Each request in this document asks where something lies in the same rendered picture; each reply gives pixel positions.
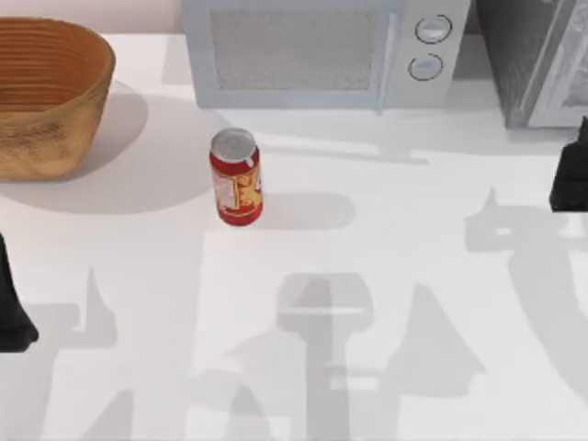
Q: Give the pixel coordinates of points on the red and white can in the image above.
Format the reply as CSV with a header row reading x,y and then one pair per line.
x,y
236,184

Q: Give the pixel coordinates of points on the pale microwave oven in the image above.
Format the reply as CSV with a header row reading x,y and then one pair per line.
x,y
294,50

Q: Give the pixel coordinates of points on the microwave knob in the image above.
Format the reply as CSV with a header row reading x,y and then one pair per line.
x,y
426,67
432,28

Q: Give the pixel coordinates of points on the brown woven basket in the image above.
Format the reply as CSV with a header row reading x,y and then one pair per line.
x,y
55,138

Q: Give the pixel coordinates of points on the grey cabinet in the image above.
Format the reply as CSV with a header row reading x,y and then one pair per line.
x,y
519,59

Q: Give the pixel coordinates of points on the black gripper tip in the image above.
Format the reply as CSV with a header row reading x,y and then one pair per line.
x,y
11,312
572,179

